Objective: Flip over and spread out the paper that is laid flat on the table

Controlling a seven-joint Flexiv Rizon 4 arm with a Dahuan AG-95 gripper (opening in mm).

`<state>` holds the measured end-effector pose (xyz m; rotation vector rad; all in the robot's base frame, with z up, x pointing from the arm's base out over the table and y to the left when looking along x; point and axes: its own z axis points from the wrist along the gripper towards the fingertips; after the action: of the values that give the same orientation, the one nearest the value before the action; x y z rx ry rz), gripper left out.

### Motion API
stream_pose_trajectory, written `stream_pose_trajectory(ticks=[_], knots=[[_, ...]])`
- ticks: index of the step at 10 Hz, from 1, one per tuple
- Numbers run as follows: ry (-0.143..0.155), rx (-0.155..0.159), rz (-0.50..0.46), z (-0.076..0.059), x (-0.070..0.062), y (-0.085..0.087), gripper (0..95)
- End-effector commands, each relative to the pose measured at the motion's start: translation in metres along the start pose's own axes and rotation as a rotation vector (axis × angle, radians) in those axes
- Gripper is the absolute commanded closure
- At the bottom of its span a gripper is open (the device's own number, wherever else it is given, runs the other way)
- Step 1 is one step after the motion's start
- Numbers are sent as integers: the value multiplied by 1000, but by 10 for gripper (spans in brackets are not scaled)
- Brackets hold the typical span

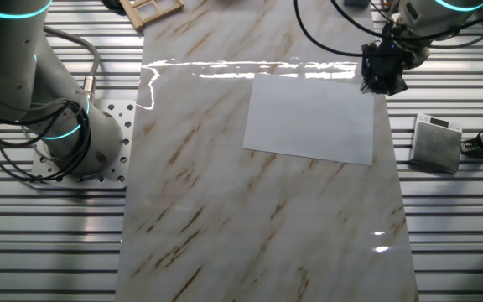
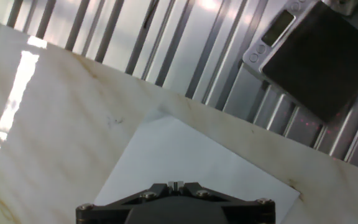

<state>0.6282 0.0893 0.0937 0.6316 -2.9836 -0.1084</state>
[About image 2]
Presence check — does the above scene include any white paper sheet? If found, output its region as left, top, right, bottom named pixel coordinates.
left=93, top=113, right=301, bottom=224

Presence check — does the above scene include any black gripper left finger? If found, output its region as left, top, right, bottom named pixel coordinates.
left=75, top=180, right=177, bottom=224

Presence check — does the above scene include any silver digital scale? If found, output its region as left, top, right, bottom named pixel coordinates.
left=242, top=0, right=358, bottom=124

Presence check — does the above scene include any marble pattern board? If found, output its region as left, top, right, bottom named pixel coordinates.
left=0, top=15, right=358, bottom=224

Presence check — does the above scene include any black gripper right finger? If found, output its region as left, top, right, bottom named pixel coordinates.
left=175, top=180, right=276, bottom=224

